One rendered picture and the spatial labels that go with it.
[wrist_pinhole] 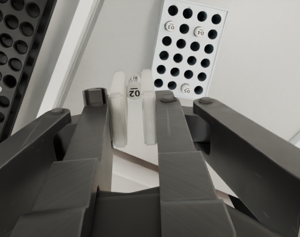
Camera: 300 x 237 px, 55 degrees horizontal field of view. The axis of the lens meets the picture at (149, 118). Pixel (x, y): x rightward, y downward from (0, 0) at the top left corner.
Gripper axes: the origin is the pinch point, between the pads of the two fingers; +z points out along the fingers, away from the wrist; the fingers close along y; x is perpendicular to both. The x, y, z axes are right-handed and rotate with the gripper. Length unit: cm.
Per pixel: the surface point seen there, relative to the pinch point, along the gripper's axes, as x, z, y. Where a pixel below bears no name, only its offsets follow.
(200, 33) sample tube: 2.5, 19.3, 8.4
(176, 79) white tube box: -3.5, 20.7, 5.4
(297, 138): -14.9, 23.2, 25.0
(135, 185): -19.0, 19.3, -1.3
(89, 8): 6.1, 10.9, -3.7
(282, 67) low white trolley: -3.4, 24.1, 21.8
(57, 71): 0.4, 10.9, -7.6
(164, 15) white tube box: 4.9, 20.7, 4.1
